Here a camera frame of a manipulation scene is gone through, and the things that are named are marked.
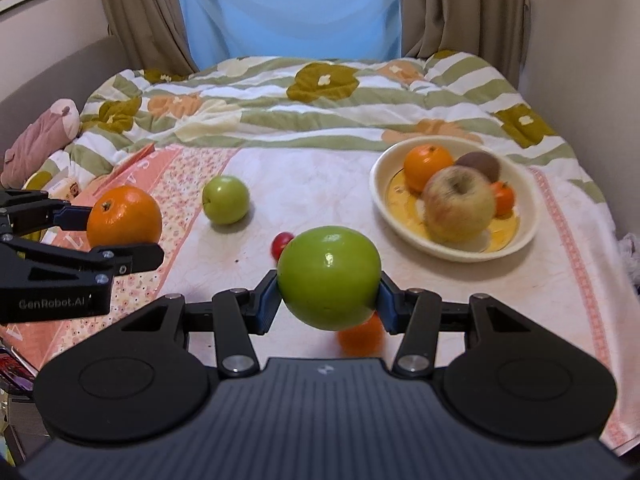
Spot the large orange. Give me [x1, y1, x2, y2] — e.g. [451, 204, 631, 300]
[86, 185, 163, 248]

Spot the green apple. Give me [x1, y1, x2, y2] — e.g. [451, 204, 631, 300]
[277, 226, 382, 332]
[202, 174, 250, 226]

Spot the small tangerine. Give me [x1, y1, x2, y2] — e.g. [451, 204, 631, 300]
[336, 314, 385, 358]
[490, 181, 515, 218]

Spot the red oval tomato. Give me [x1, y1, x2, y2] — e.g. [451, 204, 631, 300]
[270, 232, 295, 261]

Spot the pink plush toy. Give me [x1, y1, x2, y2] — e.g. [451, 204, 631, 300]
[1, 99, 80, 188]

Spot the white pink floral towel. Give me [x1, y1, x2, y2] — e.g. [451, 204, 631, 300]
[1, 145, 639, 448]

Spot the small tangerine in bowl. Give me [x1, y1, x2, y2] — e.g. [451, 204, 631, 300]
[490, 181, 515, 218]

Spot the red yellow apple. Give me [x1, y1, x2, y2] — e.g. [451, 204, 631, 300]
[422, 165, 497, 243]

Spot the cream oval bowl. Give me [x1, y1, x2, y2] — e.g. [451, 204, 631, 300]
[369, 136, 542, 263]

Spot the striped floral quilt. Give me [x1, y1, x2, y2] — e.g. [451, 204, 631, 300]
[26, 50, 604, 203]

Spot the brown kiwi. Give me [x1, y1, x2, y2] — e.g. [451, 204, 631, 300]
[456, 151, 501, 183]

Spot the orange in bowl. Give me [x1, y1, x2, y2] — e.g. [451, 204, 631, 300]
[402, 144, 454, 194]

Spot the beige left curtain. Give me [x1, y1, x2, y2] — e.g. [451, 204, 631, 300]
[101, 0, 198, 76]

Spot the beige curtain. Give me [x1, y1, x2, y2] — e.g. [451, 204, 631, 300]
[400, 0, 528, 86]
[101, 0, 198, 76]

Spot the blue window cloth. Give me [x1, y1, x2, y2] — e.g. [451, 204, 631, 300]
[179, 0, 401, 70]

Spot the beige right curtain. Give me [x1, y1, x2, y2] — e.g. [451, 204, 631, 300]
[400, 0, 528, 86]

